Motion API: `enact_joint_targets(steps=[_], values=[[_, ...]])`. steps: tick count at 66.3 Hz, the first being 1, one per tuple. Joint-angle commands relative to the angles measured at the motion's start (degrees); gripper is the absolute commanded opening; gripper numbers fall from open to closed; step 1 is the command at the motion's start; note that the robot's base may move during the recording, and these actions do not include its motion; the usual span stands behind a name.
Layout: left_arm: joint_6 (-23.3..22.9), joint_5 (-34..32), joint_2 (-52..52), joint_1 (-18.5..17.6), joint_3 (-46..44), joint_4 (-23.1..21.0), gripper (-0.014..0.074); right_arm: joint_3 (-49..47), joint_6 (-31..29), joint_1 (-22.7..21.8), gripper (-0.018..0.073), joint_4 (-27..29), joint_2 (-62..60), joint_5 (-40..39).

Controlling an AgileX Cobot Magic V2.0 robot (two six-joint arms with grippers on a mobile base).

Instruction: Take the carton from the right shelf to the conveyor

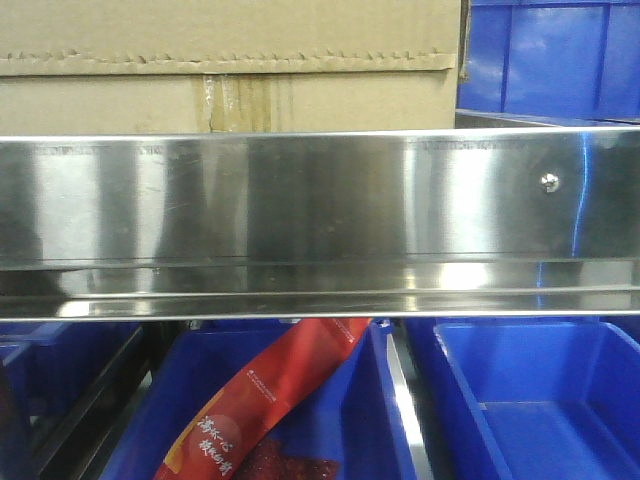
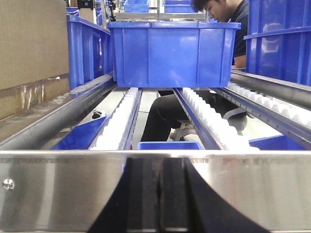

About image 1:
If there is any blue bin upper shelf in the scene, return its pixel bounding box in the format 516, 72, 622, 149
457, 1, 639, 120

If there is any blue bin left lower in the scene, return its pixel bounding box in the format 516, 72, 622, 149
1, 321, 137, 429

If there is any blue bin centre lower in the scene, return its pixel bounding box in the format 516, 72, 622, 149
101, 319, 416, 479

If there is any brown cardboard carton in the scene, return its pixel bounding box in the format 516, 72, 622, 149
1, 1, 470, 135

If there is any shelf rail screw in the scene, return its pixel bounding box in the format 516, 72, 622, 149
539, 172, 560, 194

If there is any blue bin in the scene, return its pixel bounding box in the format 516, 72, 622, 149
405, 317, 639, 479
1, 321, 137, 429
101, 319, 416, 479

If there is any blue bin right lower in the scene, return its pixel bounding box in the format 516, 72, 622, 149
405, 317, 639, 479

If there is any stainless steel shelf rail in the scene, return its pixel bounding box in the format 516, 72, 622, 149
1, 127, 639, 320

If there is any red snack package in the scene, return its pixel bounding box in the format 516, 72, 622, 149
154, 317, 372, 479

